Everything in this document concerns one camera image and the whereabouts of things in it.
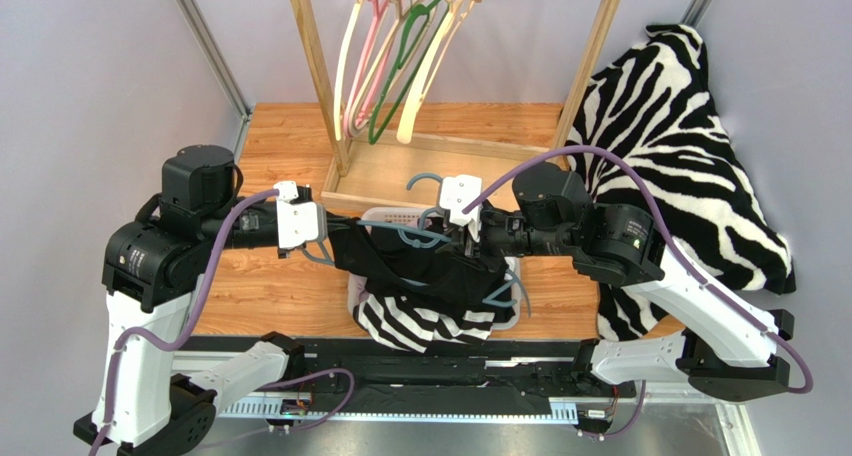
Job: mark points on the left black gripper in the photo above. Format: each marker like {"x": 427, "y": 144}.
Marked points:
{"x": 286, "y": 252}

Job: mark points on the grey blue hanger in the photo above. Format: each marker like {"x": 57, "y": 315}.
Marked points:
{"x": 421, "y": 239}

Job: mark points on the striped tank top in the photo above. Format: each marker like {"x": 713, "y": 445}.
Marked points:
{"x": 398, "y": 324}

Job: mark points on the green hanger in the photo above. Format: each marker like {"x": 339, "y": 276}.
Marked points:
{"x": 416, "y": 23}

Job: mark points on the light pink hanger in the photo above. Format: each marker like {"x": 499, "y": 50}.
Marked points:
{"x": 392, "y": 52}

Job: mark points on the beige wooden hanger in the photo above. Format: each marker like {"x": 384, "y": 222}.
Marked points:
{"x": 456, "y": 12}

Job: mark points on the cream hanger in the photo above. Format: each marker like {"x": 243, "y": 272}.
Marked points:
{"x": 337, "y": 105}

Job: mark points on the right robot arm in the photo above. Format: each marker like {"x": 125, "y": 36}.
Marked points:
{"x": 727, "y": 349}

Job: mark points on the white plastic basket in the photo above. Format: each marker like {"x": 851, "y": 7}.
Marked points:
{"x": 410, "y": 217}

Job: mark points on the wooden clothes rack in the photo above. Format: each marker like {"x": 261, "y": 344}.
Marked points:
{"x": 363, "y": 176}

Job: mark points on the zebra print blanket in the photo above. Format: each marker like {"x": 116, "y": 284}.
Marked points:
{"x": 653, "y": 108}

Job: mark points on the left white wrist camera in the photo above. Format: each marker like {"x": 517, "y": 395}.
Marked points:
{"x": 292, "y": 208}

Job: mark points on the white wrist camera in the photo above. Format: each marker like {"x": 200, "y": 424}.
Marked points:
{"x": 292, "y": 208}
{"x": 456, "y": 193}

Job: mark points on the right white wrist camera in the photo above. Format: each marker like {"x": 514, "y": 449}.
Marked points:
{"x": 456, "y": 193}

